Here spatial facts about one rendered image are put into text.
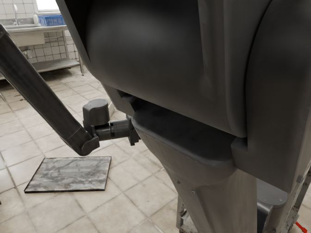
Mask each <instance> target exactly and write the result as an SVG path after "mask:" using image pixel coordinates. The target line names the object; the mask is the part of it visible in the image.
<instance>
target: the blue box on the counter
mask: <svg viewBox="0 0 311 233"><path fill-rule="evenodd" d="M38 17H39V20H40V24H41V25H45V26H52V25H65V22H64V19H63V17H62V15H43V16H38Z"/></svg>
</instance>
